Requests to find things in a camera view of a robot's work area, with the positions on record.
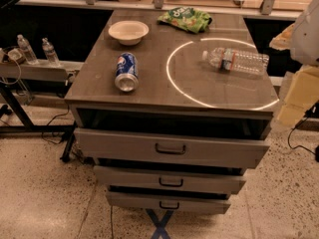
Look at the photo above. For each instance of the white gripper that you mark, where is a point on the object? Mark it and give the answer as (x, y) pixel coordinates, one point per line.
(306, 37)

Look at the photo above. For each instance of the grey top drawer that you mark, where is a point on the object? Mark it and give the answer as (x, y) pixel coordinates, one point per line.
(175, 149)

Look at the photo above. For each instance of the grey drawer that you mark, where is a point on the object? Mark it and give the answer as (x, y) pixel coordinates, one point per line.
(147, 201)
(169, 180)
(175, 149)

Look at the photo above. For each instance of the grey drawer cabinet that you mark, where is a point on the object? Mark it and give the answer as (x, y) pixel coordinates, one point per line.
(178, 92)

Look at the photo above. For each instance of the grey middle drawer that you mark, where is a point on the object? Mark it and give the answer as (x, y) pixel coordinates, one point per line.
(169, 180)

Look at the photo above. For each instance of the grey bottom drawer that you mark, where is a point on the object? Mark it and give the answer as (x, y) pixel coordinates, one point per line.
(147, 201)

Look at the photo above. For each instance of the clear plastic water bottle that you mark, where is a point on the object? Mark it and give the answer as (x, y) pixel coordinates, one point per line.
(232, 60)

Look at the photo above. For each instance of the green chip bag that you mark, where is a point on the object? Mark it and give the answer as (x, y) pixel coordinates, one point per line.
(187, 19)

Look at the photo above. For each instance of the blue pepsi can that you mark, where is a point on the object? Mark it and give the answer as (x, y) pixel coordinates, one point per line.
(127, 78)

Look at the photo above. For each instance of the white bowl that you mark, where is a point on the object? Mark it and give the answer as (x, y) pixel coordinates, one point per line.
(128, 33)

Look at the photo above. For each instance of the small water bottle right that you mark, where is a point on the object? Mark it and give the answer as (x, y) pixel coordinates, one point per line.
(50, 53)

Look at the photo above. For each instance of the small water bottle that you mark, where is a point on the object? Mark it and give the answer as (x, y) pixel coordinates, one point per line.
(27, 50)
(50, 53)

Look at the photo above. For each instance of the grey side bench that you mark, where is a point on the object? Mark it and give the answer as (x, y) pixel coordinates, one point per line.
(43, 71)

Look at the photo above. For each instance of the small water bottle left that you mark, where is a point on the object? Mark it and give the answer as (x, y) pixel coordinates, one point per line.
(27, 50)

